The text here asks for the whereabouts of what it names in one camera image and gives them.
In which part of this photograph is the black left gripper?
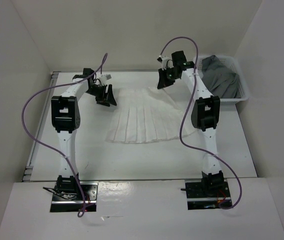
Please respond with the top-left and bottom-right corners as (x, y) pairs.
(85, 83), (117, 107)

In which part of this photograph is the white pleated skirt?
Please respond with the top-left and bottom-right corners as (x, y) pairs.
(105, 87), (185, 144)

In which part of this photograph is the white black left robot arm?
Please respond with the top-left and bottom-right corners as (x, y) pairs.
(51, 68), (117, 200)

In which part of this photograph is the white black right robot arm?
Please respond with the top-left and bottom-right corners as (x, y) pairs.
(157, 50), (224, 197)

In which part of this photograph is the grey skirt in basket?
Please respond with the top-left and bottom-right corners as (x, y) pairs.
(201, 55), (240, 99)

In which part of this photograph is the white perforated plastic basket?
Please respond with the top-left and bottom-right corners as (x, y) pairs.
(196, 55), (249, 104)

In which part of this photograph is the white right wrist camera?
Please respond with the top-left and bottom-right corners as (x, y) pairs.
(156, 55), (173, 70)

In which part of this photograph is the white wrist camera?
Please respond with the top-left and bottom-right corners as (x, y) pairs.
(99, 74), (112, 83)
(156, 55), (173, 70)

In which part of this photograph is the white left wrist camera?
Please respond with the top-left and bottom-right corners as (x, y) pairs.
(99, 74), (112, 83)

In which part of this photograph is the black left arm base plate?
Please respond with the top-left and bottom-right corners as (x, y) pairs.
(43, 181), (99, 213)

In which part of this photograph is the grey metal table rail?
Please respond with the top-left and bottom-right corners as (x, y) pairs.
(21, 71), (60, 182)

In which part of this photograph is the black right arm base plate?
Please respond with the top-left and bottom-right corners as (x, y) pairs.
(180, 179), (233, 210)

